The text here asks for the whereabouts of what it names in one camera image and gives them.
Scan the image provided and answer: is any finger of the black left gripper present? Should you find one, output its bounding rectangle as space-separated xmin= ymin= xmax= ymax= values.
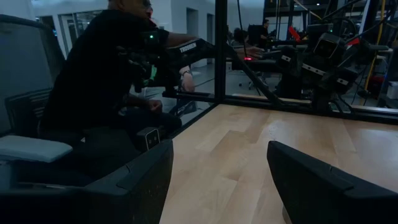
xmin=328 ymin=67 xmax=360 ymax=94
xmin=275 ymin=46 xmax=301 ymax=72

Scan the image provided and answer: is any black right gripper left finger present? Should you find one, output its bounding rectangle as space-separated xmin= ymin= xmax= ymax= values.
xmin=0 ymin=139 xmax=174 ymax=224

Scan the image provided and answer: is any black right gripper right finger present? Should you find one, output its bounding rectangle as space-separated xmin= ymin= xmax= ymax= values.
xmin=266 ymin=140 xmax=398 ymax=224

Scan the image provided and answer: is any person's hand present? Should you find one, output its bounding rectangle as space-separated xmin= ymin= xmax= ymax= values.
xmin=235 ymin=45 xmax=266 ymax=60

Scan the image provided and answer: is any person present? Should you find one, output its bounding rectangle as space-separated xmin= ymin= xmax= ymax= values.
xmin=39 ymin=0 xmax=265 ymax=187
xmin=260 ymin=18 xmax=272 ymax=40

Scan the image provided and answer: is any white trash bin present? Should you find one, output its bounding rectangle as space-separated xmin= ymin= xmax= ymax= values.
xmin=387 ymin=81 xmax=398 ymax=100

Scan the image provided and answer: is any grey office chair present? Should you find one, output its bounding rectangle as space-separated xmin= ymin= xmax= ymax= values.
xmin=0 ymin=14 xmax=74 ymax=190

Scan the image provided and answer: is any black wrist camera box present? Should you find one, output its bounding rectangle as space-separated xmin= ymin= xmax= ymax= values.
xmin=312 ymin=32 xmax=342 ymax=60

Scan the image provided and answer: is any yellow hanging cord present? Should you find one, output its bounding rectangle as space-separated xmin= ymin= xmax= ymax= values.
xmin=363 ymin=0 xmax=387 ymax=91

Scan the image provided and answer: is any black aluminium frame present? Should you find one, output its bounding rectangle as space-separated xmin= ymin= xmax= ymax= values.
xmin=161 ymin=0 xmax=398 ymax=139

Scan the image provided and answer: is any small black camera box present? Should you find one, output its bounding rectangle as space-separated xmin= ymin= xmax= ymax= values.
xmin=136 ymin=126 xmax=162 ymax=152

